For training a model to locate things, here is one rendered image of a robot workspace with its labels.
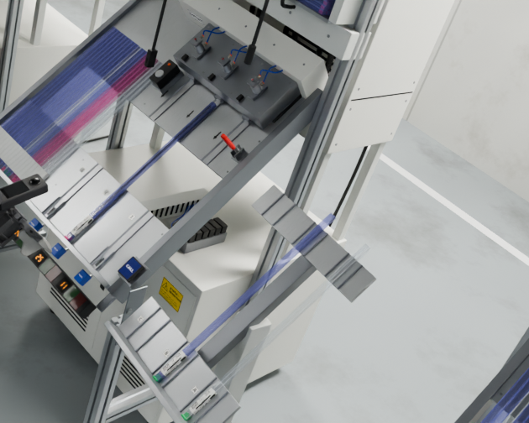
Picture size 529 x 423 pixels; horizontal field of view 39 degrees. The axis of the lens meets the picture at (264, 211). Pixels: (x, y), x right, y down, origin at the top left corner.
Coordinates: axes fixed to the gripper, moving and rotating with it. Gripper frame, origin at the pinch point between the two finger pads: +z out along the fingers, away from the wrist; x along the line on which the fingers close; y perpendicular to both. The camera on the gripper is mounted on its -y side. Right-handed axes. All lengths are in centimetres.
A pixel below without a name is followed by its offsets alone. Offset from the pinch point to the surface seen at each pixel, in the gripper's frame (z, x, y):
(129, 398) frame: 49, 22, 15
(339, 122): 25, 21, -76
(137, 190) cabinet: 46, -25, -28
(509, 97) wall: 272, -54, -253
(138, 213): 9.9, 8.3, -20.1
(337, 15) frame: -11, 22, -82
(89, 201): 9.9, -5.1, -14.0
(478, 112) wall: 286, -68, -241
